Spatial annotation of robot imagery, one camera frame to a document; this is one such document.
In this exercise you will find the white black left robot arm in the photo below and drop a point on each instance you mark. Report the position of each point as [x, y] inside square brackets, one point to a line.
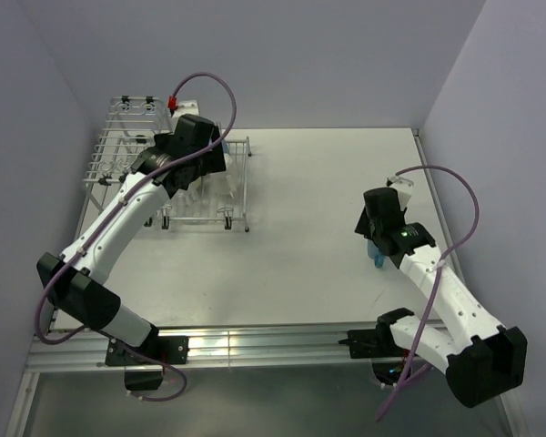
[75, 280]

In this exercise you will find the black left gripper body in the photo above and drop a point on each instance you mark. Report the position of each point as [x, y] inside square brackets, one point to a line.
[209, 161]

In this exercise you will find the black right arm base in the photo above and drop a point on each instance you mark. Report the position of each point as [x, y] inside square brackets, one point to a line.
[383, 341]

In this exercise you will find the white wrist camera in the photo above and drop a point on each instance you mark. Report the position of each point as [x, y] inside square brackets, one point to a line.
[404, 188]
[178, 108]

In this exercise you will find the clear plastic cup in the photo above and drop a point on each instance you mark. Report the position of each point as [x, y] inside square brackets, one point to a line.
[184, 203]

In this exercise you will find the metal wire dish rack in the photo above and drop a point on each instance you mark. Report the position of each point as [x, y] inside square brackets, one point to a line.
[130, 126]

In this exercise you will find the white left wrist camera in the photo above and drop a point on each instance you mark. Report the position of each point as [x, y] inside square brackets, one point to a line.
[178, 108]

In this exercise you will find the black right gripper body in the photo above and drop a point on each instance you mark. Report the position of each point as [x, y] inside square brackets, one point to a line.
[375, 231]

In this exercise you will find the blue white ceramic mug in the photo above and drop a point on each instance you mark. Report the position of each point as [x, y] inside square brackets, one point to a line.
[375, 255]

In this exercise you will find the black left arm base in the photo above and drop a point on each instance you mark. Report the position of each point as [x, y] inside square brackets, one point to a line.
[167, 349]

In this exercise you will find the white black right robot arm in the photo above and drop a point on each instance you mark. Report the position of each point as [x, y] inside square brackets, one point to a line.
[480, 358]

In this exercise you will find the aluminium frame rail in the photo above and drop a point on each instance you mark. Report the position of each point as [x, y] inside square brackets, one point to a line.
[233, 347]

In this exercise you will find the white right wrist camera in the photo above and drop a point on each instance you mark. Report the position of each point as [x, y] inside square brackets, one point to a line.
[404, 188]

